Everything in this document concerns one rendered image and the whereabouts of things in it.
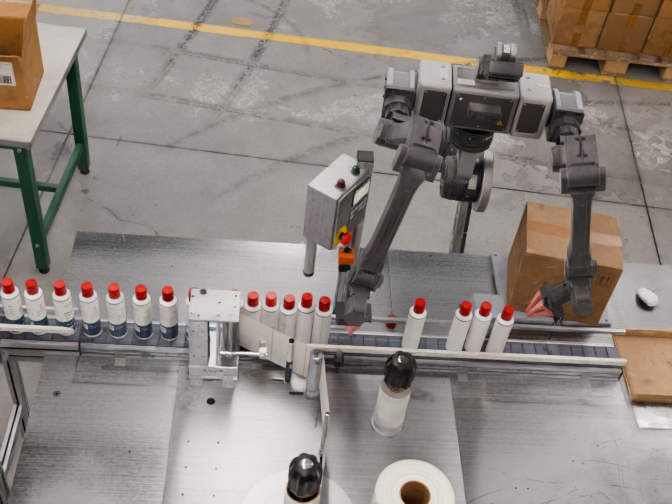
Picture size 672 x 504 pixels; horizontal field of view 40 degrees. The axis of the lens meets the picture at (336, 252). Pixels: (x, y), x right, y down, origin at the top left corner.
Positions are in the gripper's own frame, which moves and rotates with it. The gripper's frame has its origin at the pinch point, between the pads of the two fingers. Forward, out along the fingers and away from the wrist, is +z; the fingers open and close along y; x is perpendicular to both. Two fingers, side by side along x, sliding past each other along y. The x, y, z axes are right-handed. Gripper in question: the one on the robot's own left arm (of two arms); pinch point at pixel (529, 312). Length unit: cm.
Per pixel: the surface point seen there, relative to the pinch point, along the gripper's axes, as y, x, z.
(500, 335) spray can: 3.3, -1.0, 10.3
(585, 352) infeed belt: -0.9, 29.4, -0.5
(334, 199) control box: 0, -73, 9
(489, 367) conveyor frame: 5.9, 6.2, 20.4
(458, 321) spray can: 1.9, -13.6, 16.0
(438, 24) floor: -330, 89, 69
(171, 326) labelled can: 3, -73, 76
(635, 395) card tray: 13.3, 40.6, -7.7
